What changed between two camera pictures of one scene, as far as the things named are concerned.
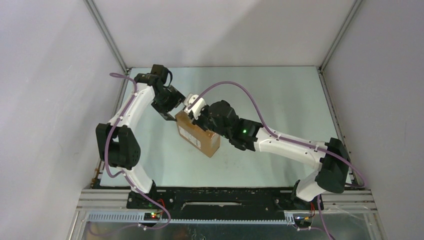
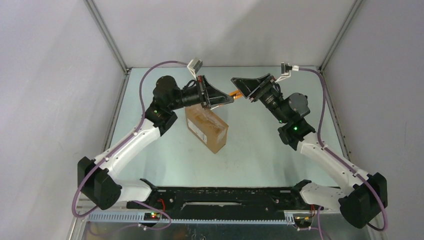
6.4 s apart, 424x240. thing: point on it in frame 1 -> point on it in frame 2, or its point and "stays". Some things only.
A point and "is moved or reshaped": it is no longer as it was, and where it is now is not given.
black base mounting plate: x=263 y=200 stays
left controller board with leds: x=151 y=216 stays
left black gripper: x=175 y=102 -> x=212 y=97
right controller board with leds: x=303 y=222 stays
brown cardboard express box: x=207 y=143 is moved or reshaped
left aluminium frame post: x=97 y=17 stays
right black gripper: x=199 y=121 -> x=247 y=86
